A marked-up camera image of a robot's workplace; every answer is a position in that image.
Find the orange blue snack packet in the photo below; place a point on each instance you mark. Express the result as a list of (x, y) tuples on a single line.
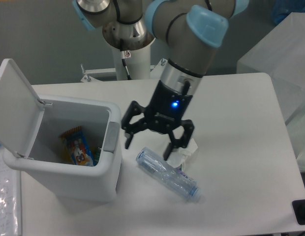
[(77, 147)]

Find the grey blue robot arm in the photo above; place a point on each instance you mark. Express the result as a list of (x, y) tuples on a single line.
[(192, 29)]

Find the black device at edge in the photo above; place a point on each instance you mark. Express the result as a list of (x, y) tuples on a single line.
[(299, 210)]

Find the clear plastic water bottle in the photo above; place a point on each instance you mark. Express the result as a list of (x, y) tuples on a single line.
[(171, 177)]

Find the white push-button trash can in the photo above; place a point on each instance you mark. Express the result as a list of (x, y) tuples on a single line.
[(30, 128)]

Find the white metal base frame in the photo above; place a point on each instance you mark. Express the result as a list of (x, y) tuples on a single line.
[(109, 74)]

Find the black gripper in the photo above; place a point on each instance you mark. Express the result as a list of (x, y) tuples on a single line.
[(163, 115)]

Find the blue plastic bag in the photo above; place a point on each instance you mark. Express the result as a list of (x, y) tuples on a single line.
[(282, 8)]

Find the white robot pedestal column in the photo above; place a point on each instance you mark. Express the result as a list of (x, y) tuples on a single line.
[(132, 59)]

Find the clear sleeve with papers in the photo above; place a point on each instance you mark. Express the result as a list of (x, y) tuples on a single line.
[(10, 200)]

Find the green wrapper in bin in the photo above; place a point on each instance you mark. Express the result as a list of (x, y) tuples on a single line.
[(96, 155)]

